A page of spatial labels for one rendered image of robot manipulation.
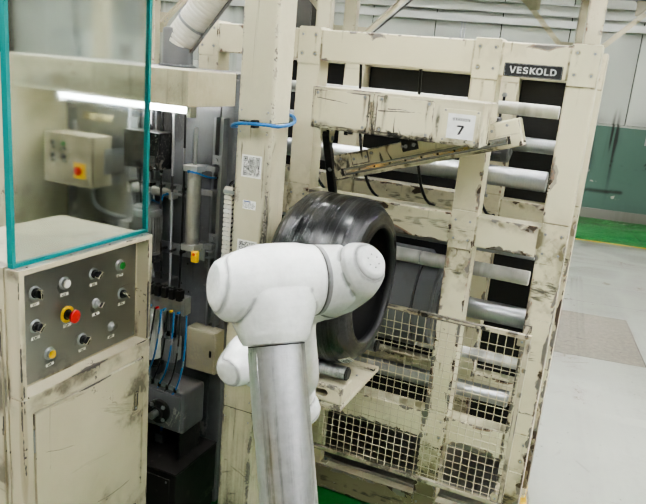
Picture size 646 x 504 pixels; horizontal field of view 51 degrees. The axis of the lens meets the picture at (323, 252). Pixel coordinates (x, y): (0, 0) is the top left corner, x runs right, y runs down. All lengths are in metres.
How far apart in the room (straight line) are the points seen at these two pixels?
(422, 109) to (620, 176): 9.07
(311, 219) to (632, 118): 9.45
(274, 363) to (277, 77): 1.26
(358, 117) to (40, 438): 1.42
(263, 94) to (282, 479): 1.38
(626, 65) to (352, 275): 10.20
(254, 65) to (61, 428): 1.26
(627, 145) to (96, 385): 9.80
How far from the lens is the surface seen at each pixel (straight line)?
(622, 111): 11.25
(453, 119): 2.28
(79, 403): 2.23
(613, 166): 11.23
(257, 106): 2.25
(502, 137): 2.38
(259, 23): 2.25
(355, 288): 1.21
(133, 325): 2.41
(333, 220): 2.08
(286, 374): 1.16
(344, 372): 2.21
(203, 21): 2.73
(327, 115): 2.42
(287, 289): 1.15
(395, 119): 2.33
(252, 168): 2.27
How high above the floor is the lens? 1.84
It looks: 15 degrees down
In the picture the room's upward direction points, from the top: 5 degrees clockwise
